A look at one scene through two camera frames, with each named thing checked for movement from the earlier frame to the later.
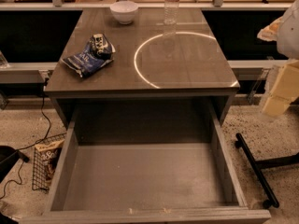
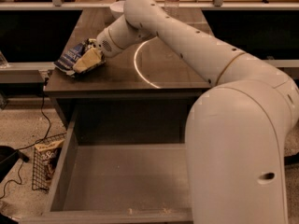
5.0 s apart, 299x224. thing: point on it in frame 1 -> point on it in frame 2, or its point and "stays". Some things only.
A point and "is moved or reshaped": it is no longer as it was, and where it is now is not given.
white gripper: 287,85 -> 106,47
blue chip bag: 98,51 is moved or reshaped
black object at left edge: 8,158 stays
